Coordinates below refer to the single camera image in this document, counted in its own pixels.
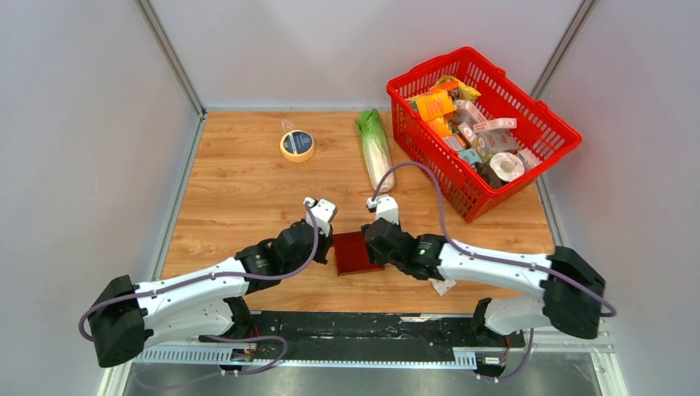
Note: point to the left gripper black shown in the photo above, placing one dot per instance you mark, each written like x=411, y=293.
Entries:
x=326, y=243

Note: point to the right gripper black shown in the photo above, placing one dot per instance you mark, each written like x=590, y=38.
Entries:
x=376, y=258

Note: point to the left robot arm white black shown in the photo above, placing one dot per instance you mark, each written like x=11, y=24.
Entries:
x=127, y=318

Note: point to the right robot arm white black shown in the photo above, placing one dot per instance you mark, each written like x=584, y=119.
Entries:
x=560, y=289

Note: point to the orange snack box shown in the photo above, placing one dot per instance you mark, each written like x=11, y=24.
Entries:
x=432, y=105

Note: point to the pink white long box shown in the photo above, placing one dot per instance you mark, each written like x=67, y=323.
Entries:
x=505, y=123

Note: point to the small clear plastic packet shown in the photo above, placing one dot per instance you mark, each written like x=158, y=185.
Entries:
x=442, y=286

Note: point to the napa cabbage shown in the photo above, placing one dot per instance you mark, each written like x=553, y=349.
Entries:
x=375, y=149

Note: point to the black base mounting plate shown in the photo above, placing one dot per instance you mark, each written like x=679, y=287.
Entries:
x=375, y=337

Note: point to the yellow masking tape roll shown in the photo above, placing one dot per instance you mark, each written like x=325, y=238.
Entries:
x=297, y=146

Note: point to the red plastic shopping basket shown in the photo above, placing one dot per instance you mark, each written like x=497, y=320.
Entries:
x=483, y=137

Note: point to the toilet paper roll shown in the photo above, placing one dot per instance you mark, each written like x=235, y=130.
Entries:
x=507, y=166

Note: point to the yellow snack bag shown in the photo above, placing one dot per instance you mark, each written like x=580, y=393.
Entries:
x=455, y=88

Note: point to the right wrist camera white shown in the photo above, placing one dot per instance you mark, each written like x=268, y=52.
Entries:
x=384, y=207

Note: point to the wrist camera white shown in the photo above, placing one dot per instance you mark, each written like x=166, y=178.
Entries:
x=320, y=212
x=384, y=207

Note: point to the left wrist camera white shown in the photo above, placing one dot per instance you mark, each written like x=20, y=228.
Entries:
x=320, y=212

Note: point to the aluminium frame rail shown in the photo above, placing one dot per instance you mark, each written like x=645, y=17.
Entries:
x=546, y=340

